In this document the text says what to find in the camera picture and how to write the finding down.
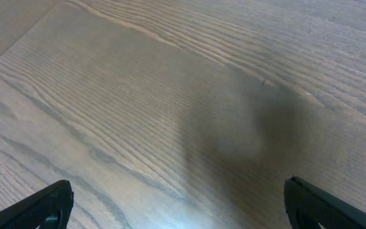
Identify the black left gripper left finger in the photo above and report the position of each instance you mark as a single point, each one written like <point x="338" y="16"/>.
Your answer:
<point x="48" y="208"/>

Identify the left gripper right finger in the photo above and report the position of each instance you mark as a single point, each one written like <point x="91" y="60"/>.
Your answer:
<point x="308" y="206"/>

